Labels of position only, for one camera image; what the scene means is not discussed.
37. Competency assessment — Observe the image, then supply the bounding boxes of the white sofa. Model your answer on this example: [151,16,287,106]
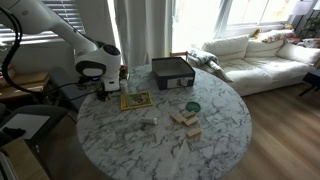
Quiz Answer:
[188,29,320,98]

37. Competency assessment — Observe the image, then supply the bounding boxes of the white lamp shade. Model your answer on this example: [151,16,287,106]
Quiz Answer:
[289,0,315,17]

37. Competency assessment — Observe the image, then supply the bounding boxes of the white-capped small bottle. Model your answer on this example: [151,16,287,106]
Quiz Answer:
[119,79,130,95]

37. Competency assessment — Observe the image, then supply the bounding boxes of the red-capped sauce bottle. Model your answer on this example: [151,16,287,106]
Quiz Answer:
[119,64,129,81]

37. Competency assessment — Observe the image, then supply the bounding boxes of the white window blinds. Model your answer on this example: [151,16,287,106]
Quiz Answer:
[0,0,86,46]

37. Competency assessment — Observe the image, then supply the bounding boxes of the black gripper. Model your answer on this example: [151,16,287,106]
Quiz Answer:
[95,88,113,103]

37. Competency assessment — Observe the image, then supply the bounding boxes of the wooden desk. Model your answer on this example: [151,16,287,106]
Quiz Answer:
[0,71,52,102]

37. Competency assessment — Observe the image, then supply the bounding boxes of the dark blue open box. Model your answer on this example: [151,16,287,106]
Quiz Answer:
[151,56,197,91]

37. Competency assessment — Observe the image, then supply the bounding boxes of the green house plant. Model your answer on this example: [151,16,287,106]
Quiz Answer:
[299,15,320,38]

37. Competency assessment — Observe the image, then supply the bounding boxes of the white curtain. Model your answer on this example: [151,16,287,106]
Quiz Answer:
[107,0,175,68]

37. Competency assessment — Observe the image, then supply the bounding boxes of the wooden block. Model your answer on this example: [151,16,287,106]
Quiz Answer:
[181,109,197,119]
[169,111,187,124]
[185,127,203,139]
[183,116,200,127]

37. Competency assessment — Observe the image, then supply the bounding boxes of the grey office chair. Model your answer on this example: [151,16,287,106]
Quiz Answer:
[0,104,70,149]

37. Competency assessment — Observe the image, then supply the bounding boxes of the green round lid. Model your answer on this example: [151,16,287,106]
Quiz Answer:
[185,101,202,113]

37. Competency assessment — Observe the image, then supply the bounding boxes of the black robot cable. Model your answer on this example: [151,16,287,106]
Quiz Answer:
[0,5,101,102]

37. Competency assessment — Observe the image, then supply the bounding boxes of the small white tube bottle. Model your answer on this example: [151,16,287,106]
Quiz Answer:
[139,116,159,127]

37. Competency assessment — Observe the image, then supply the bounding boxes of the dark padded chair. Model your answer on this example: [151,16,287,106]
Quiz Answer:
[49,66,88,112]

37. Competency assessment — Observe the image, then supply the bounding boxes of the white notepad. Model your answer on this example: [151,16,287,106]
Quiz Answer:
[1,113,51,141]

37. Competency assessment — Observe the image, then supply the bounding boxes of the grey white throw blanket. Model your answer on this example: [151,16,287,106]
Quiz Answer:
[187,49,220,68]

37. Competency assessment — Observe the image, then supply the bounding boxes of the patterned cushion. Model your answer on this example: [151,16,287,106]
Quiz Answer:
[255,28,297,44]

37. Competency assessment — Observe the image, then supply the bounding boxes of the wooden chair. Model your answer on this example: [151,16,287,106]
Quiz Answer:
[169,51,190,61]

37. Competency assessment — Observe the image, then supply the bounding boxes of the black coffee table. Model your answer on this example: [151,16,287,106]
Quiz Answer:
[298,71,320,98]

